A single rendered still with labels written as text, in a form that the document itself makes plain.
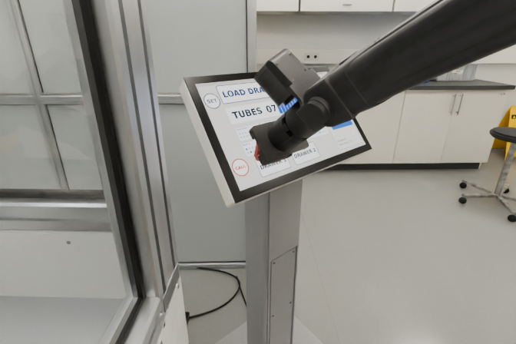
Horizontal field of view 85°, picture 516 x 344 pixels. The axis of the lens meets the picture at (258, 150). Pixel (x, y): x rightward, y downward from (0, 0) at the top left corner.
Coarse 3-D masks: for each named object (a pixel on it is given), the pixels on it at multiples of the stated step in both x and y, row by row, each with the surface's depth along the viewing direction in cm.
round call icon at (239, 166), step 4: (244, 156) 64; (232, 160) 62; (236, 160) 63; (240, 160) 63; (244, 160) 64; (232, 164) 62; (236, 164) 62; (240, 164) 63; (244, 164) 63; (248, 164) 64; (232, 168) 61; (236, 168) 62; (240, 168) 62; (244, 168) 63; (248, 168) 63; (236, 172) 62; (240, 172) 62; (244, 172) 63; (248, 172) 63; (236, 176) 61; (240, 176) 62; (244, 176) 62
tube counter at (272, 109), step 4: (296, 100) 80; (264, 104) 74; (268, 104) 74; (272, 104) 75; (288, 104) 78; (292, 104) 79; (268, 108) 74; (272, 108) 74; (276, 108) 75; (280, 108) 76; (284, 108) 77; (288, 108) 77; (268, 112) 73; (272, 112) 74; (276, 112) 75; (280, 112) 75; (284, 112) 76; (272, 116) 73
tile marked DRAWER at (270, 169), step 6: (258, 162) 65; (276, 162) 68; (282, 162) 69; (288, 162) 70; (258, 168) 65; (264, 168) 66; (270, 168) 66; (276, 168) 67; (282, 168) 68; (288, 168) 69; (264, 174) 65; (270, 174) 66
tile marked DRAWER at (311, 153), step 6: (312, 144) 76; (300, 150) 73; (306, 150) 74; (312, 150) 75; (294, 156) 72; (300, 156) 73; (306, 156) 74; (312, 156) 75; (318, 156) 76; (300, 162) 72
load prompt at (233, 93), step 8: (216, 88) 68; (224, 88) 69; (232, 88) 70; (240, 88) 72; (248, 88) 73; (256, 88) 75; (224, 96) 68; (232, 96) 69; (240, 96) 71; (248, 96) 72; (256, 96) 74; (264, 96) 75
